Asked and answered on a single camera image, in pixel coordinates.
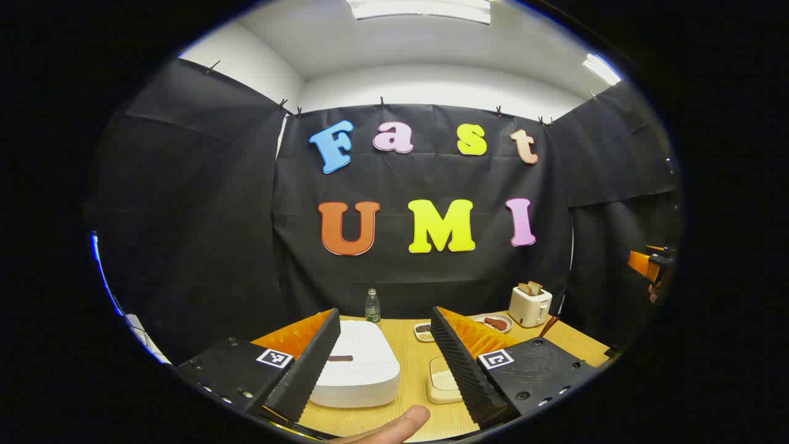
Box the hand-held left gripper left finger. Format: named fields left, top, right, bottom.
left=176, top=307, right=341, bottom=426

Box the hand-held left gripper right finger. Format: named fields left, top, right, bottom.
left=430, top=306, right=602, bottom=430

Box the clear container of rice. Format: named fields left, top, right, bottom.
left=427, top=356, right=464, bottom=405

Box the white rice cooker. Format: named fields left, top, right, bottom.
left=308, top=319, right=401, bottom=409

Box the round plate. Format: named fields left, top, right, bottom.
left=472, top=313, right=513, bottom=335

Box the cream toaster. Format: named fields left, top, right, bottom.
left=509, top=285, right=553, bottom=328

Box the black backdrop cloth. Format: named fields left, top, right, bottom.
left=86, top=59, right=682, bottom=366

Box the small ceiling light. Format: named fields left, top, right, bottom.
left=583, top=54, right=622, bottom=86

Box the long ceiling light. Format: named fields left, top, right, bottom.
left=345, top=0, right=492, bottom=25

